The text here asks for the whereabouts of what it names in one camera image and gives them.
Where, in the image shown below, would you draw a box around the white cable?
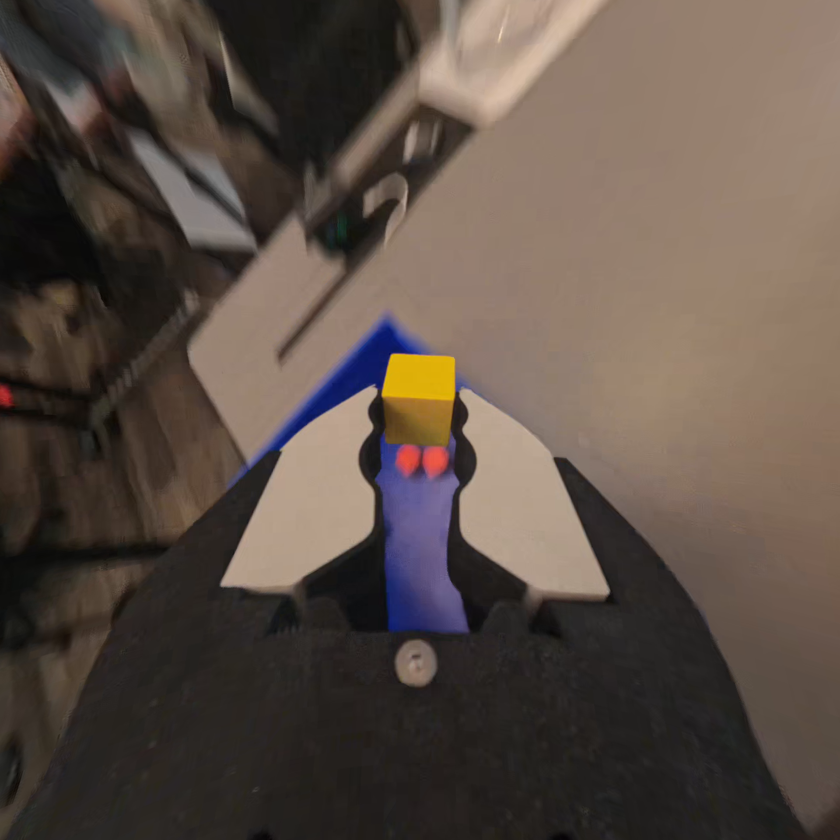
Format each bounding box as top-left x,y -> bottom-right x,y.
363,172 -> 411,245

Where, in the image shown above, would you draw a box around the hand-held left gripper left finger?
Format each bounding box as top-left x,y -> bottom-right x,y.
220,386 -> 387,598

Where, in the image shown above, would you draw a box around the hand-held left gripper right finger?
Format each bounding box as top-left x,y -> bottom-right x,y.
449,387 -> 613,603

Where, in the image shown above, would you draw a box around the grey cable chain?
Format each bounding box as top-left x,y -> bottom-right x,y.
92,289 -> 203,427

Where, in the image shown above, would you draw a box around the black stand leg bar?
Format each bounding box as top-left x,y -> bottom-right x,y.
0,541 -> 173,571

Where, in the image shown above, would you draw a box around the yellow wooden cube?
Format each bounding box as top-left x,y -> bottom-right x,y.
382,354 -> 457,446

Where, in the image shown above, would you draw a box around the blue plastic bin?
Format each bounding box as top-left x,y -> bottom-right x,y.
226,314 -> 715,641

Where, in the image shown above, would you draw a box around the blue-edged black box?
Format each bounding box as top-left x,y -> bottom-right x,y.
402,120 -> 442,166

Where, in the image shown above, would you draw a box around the black power box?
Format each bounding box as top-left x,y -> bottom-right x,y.
314,203 -> 370,256

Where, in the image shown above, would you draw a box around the white monitor base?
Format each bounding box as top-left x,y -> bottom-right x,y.
419,0 -> 613,127

